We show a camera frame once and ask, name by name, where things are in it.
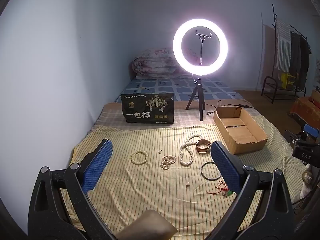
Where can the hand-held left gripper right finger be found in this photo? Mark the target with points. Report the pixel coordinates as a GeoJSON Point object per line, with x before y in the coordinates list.
{"type": "Point", "coordinates": [226, 165]}

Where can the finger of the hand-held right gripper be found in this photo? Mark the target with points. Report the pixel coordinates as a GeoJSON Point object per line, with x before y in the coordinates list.
{"type": "Point", "coordinates": [293, 138]}
{"type": "Point", "coordinates": [312, 131]}

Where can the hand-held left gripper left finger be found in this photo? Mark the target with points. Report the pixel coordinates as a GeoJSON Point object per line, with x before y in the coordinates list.
{"type": "Point", "coordinates": [97, 162]}

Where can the dark thin bangle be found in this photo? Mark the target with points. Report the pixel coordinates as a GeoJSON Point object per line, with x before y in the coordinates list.
{"type": "Point", "coordinates": [203, 173]}

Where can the cardboard box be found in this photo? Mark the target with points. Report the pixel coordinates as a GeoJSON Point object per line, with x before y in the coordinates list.
{"type": "Point", "coordinates": [252, 145]}

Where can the small pearl strand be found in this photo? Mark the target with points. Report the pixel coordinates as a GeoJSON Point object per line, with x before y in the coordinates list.
{"type": "Point", "coordinates": [167, 162]}

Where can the orange box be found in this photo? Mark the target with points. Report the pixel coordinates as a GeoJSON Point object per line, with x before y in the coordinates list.
{"type": "Point", "coordinates": [305, 107]}

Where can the pink checked blanket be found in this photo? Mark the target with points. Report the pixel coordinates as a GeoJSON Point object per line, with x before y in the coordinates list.
{"type": "Point", "coordinates": [190, 123]}

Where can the yellow box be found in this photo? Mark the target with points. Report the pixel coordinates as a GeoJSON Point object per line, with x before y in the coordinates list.
{"type": "Point", "coordinates": [287, 80]}

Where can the black clothes rack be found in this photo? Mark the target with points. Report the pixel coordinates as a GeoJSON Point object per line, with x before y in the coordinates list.
{"type": "Point", "coordinates": [267, 87]}

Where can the yellow striped sheet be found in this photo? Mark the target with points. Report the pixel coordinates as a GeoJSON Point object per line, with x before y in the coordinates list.
{"type": "Point", "coordinates": [150, 192]}

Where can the black snack bag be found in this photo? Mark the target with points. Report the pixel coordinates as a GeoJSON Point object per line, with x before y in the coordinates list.
{"type": "Point", "coordinates": [147, 110]}

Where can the black tripod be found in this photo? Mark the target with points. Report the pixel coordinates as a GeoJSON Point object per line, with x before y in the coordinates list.
{"type": "Point", "coordinates": [199, 97]}

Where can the dark hanging clothes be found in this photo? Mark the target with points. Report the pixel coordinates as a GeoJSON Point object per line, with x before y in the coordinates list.
{"type": "Point", "coordinates": [298, 57]}

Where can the striped towel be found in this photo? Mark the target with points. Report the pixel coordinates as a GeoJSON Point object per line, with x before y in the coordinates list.
{"type": "Point", "coordinates": [283, 45]}

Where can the folded floral quilt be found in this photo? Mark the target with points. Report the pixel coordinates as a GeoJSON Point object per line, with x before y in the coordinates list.
{"type": "Point", "coordinates": [155, 62]}

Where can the phone holder pole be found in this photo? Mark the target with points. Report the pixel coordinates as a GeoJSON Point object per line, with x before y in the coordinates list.
{"type": "Point", "coordinates": [201, 50]}

